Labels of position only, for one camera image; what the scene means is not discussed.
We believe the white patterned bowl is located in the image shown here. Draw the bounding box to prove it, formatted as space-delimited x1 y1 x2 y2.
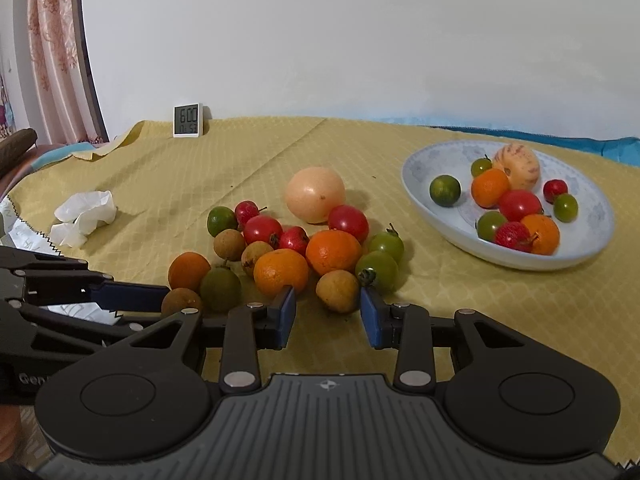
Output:
401 141 616 272

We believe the dark brown object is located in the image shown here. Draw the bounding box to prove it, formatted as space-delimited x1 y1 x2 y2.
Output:
0 128 39 181

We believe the striped pepino melon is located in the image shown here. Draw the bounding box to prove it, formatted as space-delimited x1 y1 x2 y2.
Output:
492 143 541 191

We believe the printed blanket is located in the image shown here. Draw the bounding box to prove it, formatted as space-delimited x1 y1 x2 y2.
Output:
0 195 640 480

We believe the light blue patterned cloth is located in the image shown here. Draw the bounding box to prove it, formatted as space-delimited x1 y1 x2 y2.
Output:
29 142 100 172

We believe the small green lime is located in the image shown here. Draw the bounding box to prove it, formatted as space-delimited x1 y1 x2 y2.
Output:
429 174 461 208
207 206 239 238

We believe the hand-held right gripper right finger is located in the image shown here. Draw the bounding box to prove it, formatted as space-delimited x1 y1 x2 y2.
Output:
360 286 548 393

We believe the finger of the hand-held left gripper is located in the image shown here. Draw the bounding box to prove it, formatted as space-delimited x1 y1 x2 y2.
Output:
0 302 173 363
0 246 172 312

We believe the yellow checked cloth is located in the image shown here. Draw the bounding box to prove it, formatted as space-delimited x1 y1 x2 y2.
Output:
7 116 640 466

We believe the olive green lime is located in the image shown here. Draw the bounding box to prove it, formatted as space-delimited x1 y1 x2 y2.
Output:
199 266 243 314

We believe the red hawthorn berry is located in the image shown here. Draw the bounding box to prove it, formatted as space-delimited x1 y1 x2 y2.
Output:
270 226 310 256
234 200 267 231
543 179 570 204

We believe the pink patterned curtain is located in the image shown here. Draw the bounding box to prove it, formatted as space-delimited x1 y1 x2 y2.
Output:
27 0 101 146

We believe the pale yellow round fruit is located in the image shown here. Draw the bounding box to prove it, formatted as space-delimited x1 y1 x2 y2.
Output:
285 167 347 225

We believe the orange tangerine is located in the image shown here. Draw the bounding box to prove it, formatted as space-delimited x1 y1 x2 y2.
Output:
305 229 363 277
520 214 561 256
471 168 511 209
253 248 310 299
168 252 212 294

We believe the white digital clock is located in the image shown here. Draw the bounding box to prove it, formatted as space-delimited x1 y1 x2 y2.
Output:
173 103 210 139

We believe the teal bed sheet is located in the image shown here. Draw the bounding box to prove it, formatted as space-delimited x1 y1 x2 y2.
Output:
380 117 640 166

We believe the crumpled white tissue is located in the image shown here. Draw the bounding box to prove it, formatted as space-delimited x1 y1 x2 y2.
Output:
50 190 117 249

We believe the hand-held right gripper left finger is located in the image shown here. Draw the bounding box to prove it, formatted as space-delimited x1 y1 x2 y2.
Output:
107 285 297 393

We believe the red apple with stem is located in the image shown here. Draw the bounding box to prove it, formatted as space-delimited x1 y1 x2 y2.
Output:
494 221 539 253

